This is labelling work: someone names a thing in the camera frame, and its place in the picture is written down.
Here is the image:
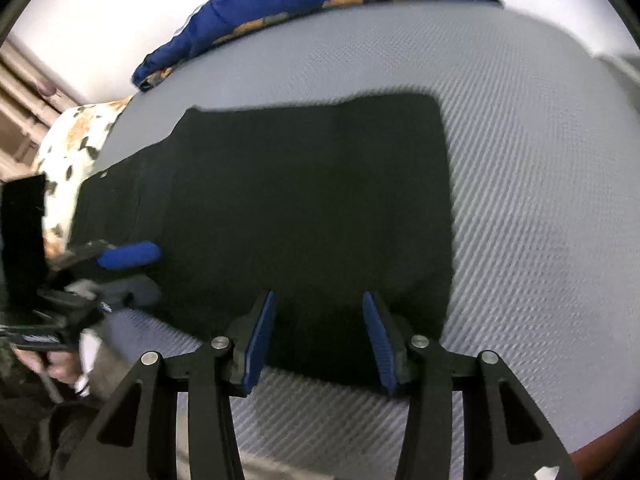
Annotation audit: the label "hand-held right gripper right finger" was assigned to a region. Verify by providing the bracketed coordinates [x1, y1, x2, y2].
[362, 290, 581, 480]

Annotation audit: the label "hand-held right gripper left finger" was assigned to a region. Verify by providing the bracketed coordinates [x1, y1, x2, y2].
[90, 289, 279, 480]

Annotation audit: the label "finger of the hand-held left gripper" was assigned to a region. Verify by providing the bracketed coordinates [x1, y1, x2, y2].
[65, 241, 162, 271]
[75, 274, 164, 313]

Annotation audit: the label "black pants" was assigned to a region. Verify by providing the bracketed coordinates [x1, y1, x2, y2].
[69, 92, 457, 387]

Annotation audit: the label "person's left hand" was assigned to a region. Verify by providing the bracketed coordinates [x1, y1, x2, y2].
[14, 331, 96, 397]

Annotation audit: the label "person's beige clothing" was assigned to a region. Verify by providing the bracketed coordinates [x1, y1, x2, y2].
[82, 332, 140, 405]

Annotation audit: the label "white floral pillow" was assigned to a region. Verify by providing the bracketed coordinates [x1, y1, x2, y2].
[31, 95, 137, 261]

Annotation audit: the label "grey textured mat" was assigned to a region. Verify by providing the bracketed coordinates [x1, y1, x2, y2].
[92, 0, 640, 480]

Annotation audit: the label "blue floral blanket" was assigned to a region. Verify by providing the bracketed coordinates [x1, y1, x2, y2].
[131, 0, 502, 93]

